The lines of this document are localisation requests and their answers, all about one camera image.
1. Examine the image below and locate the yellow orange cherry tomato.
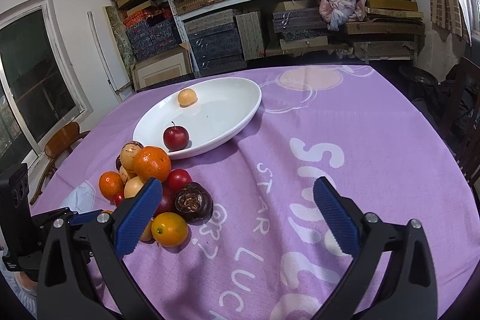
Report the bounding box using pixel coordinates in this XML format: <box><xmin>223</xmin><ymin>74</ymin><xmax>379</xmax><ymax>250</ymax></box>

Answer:
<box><xmin>151</xmin><ymin>212</ymin><xmax>189</xmax><ymax>248</ymax></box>

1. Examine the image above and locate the small orange tangerine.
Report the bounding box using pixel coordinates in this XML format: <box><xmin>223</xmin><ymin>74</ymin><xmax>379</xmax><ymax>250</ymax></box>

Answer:
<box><xmin>98</xmin><ymin>171</ymin><xmax>124</xmax><ymax>202</ymax></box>

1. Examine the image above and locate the white oval plate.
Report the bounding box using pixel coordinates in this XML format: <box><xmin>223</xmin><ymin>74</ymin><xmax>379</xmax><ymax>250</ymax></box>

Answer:
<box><xmin>133</xmin><ymin>77</ymin><xmax>262</xmax><ymax>160</ymax></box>

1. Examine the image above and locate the pink crumpled cloth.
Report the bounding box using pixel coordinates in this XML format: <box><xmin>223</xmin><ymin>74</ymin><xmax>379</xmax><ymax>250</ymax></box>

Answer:
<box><xmin>319</xmin><ymin>0</ymin><xmax>367</xmax><ymax>32</ymax></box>

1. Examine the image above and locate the dark red plum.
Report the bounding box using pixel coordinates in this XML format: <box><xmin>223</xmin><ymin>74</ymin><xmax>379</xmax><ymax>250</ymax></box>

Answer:
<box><xmin>154</xmin><ymin>188</ymin><xmax>176</xmax><ymax>217</ymax></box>
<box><xmin>163</xmin><ymin>123</ymin><xmax>190</xmax><ymax>151</ymax></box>

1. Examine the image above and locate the framed picture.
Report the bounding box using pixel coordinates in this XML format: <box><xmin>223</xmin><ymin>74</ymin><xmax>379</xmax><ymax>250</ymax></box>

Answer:
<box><xmin>131</xmin><ymin>42</ymin><xmax>193</xmax><ymax>92</ymax></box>

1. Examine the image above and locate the window frame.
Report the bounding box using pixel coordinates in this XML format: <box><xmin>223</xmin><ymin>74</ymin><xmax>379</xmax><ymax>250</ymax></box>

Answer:
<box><xmin>1</xmin><ymin>0</ymin><xmax>92</xmax><ymax>168</ymax></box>

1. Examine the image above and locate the striped yellow pepino melon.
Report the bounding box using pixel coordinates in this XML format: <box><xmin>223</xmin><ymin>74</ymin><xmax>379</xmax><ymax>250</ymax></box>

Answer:
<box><xmin>120</xmin><ymin>140</ymin><xmax>143</xmax><ymax>171</ymax></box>

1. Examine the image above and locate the pale peach round fruit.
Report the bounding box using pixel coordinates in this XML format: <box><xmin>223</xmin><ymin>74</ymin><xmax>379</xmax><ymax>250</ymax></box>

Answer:
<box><xmin>177</xmin><ymin>88</ymin><xmax>198</xmax><ymax>107</ymax></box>

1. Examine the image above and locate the small tan round fruit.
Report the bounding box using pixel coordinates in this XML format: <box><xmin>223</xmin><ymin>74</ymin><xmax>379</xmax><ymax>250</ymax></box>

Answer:
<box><xmin>140</xmin><ymin>219</ymin><xmax>153</xmax><ymax>243</ymax></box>

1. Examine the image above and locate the large orange tangerine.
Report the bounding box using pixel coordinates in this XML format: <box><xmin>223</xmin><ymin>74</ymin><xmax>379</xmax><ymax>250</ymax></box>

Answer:
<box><xmin>133</xmin><ymin>146</ymin><xmax>172</xmax><ymax>182</ymax></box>

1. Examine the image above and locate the oval yellow pepino fruit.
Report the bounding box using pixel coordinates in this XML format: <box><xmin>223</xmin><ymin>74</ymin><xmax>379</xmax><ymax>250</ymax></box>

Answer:
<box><xmin>119</xmin><ymin>166</ymin><xmax>137</xmax><ymax>184</ymax></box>

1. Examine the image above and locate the dark wooden chair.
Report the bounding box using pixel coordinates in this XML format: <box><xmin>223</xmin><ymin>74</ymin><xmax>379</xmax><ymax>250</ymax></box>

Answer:
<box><xmin>439</xmin><ymin>57</ymin><xmax>479</xmax><ymax>187</ymax></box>

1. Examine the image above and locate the small red cherry tomato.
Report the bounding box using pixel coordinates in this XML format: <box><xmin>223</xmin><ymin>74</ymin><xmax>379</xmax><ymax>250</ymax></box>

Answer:
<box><xmin>113</xmin><ymin>192</ymin><xmax>124</xmax><ymax>207</ymax></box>

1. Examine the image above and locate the purple printed tablecloth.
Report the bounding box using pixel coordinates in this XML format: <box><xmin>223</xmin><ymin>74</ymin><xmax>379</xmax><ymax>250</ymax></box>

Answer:
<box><xmin>31</xmin><ymin>64</ymin><xmax>480</xmax><ymax>320</ymax></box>

